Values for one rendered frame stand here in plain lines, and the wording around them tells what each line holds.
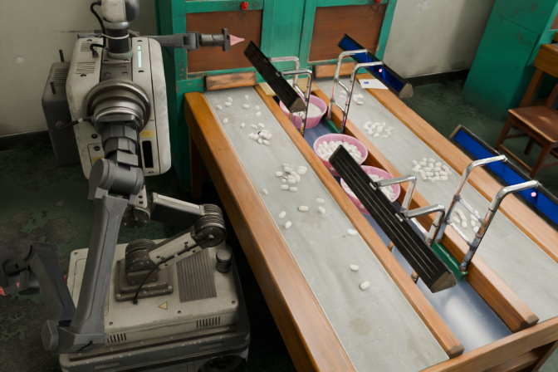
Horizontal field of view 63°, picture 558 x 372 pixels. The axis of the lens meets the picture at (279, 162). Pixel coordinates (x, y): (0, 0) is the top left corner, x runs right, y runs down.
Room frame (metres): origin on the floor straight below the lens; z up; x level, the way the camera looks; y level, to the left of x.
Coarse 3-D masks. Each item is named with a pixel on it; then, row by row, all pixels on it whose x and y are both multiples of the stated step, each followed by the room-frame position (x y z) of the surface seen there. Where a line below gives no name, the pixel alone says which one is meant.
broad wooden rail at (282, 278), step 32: (192, 96) 2.20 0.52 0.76; (192, 128) 2.07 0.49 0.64; (224, 160) 1.65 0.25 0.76; (224, 192) 1.52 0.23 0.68; (256, 192) 1.46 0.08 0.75; (256, 224) 1.26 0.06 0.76; (256, 256) 1.16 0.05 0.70; (288, 256) 1.12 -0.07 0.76; (288, 288) 0.98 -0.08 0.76; (288, 320) 0.88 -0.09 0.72; (320, 320) 0.87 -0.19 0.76; (288, 352) 0.85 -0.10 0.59; (320, 352) 0.75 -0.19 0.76
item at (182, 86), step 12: (168, 72) 2.51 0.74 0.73; (360, 72) 2.75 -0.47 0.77; (168, 84) 2.54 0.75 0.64; (180, 84) 2.23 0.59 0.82; (192, 84) 2.26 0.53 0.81; (168, 96) 2.57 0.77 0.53; (180, 96) 2.23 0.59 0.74; (168, 108) 2.52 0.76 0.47; (180, 108) 2.23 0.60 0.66; (180, 120) 2.26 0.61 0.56; (180, 132) 2.26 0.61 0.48; (180, 144) 2.25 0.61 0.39; (180, 156) 2.25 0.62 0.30; (180, 168) 2.25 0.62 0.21; (204, 168) 2.32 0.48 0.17; (180, 180) 2.25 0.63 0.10; (204, 180) 2.32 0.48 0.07
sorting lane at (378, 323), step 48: (240, 96) 2.30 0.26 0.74; (240, 144) 1.82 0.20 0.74; (288, 144) 1.87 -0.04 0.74; (288, 192) 1.50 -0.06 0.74; (288, 240) 1.22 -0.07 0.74; (336, 240) 1.25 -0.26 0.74; (336, 288) 1.02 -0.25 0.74; (384, 288) 1.04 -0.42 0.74; (336, 336) 0.83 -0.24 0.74; (384, 336) 0.85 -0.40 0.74; (432, 336) 0.87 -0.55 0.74
